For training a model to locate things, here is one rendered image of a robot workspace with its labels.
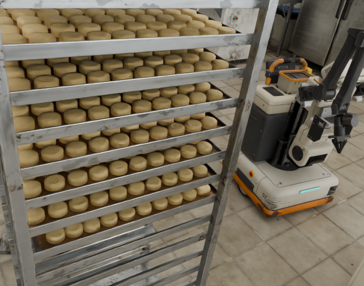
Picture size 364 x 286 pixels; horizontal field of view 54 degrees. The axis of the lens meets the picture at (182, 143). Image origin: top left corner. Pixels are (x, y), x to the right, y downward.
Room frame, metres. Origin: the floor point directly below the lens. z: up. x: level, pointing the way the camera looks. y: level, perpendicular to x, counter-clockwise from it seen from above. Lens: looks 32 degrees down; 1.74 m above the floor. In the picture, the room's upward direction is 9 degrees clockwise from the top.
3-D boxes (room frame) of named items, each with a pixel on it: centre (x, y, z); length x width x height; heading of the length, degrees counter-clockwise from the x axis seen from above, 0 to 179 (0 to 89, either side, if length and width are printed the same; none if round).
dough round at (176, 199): (0.89, 0.00, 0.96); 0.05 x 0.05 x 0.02
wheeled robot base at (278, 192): (2.29, -0.78, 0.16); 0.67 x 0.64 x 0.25; 29
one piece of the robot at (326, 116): (2.04, -0.92, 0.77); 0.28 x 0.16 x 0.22; 119
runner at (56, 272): (0.76, 0.11, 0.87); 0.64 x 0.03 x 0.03; 126
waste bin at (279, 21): (6.50, -1.52, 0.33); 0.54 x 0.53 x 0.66; 39
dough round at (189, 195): (0.93, -0.05, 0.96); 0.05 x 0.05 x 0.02
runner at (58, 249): (0.76, 0.11, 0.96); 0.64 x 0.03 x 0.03; 126
